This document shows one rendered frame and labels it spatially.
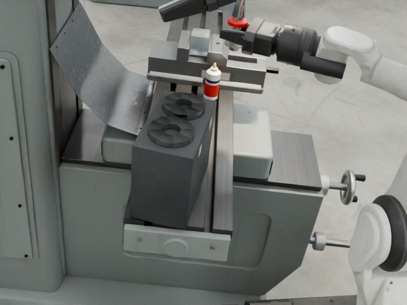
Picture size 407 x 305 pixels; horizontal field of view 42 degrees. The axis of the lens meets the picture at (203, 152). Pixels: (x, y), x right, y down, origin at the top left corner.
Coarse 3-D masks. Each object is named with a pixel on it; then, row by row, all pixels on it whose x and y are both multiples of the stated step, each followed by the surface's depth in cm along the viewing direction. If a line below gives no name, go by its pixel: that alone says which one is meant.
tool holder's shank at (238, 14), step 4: (240, 0) 117; (244, 0) 117; (236, 4) 118; (240, 4) 118; (244, 4) 118; (236, 8) 118; (240, 8) 118; (244, 8) 118; (236, 12) 119; (240, 12) 118; (244, 12) 119; (236, 16) 119; (240, 16) 119; (244, 16) 119; (236, 20) 120; (240, 20) 120
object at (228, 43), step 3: (228, 27) 121; (231, 27) 120; (234, 27) 120; (246, 27) 121; (237, 30) 120; (240, 30) 120; (243, 30) 121; (225, 42) 123; (228, 42) 122; (231, 42) 122; (228, 45) 123; (231, 45) 122; (234, 45) 122; (237, 45) 122; (240, 45) 123; (234, 48) 123; (237, 48) 123
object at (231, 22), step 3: (228, 18) 121; (231, 18) 121; (243, 18) 122; (228, 21) 120; (231, 21) 120; (234, 21) 120; (237, 21) 120; (240, 21) 120; (243, 21) 120; (246, 21) 121; (228, 24) 121; (231, 24) 120; (234, 24) 119; (237, 24) 119; (240, 24) 119; (243, 24) 120; (246, 24) 120; (237, 27) 120; (240, 27) 120; (243, 27) 120
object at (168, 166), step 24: (168, 96) 111; (192, 96) 112; (168, 120) 103; (192, 120) 107; (144, 144) 99; (168, 144) 98; (192, 144) 100; (144, 168) 101; (168, 168) 99; (192, 168) 98; (144, 192) 104; (168, 192) 103; (192, 192) 106; (144, 216) 108; (168, 216) 106
